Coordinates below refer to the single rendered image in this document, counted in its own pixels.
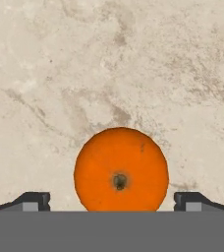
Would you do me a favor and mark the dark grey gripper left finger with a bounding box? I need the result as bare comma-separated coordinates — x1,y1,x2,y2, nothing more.
0,191,51,213

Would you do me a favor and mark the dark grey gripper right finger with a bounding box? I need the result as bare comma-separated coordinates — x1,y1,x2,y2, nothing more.
173,191,224,213

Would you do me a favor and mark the orange with dark stem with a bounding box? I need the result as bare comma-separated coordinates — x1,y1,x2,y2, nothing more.
73,126,170,213

